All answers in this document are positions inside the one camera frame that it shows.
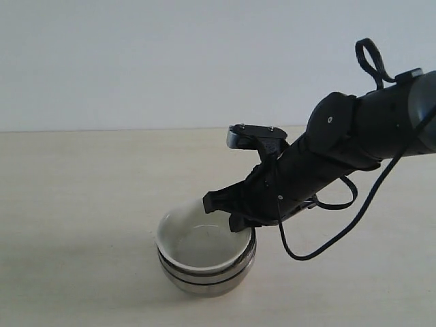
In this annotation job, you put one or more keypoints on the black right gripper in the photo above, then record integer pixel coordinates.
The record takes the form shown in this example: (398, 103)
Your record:
(268, 193)

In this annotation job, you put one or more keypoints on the cream ceramic bowl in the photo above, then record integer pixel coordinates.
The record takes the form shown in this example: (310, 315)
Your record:
(187, 235)

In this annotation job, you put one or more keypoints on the dimpled steel bowl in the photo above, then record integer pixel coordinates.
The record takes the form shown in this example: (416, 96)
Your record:
(211, 274)

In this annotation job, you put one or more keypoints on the smooth steel bowl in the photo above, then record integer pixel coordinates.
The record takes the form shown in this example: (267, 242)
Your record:
(208, 289)

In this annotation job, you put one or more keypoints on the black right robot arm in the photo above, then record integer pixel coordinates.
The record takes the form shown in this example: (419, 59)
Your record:
(344, 134)

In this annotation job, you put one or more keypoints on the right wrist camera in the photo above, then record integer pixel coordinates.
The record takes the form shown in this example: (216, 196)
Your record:
(247, 137)

